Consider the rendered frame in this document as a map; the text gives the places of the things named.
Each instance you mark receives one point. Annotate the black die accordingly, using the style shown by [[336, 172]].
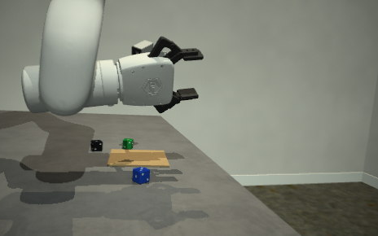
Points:
[[96, 145]]

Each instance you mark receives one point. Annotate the tan flat mat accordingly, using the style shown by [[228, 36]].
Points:
[[137, 158]]

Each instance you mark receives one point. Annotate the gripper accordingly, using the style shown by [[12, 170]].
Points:
[[147, 79]]

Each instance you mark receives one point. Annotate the green die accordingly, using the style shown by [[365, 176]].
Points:
[[128, 143]]

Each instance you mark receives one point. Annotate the blue die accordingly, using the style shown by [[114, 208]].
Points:
[[141, 175]]

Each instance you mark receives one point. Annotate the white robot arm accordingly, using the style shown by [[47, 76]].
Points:
[[69, 77]]

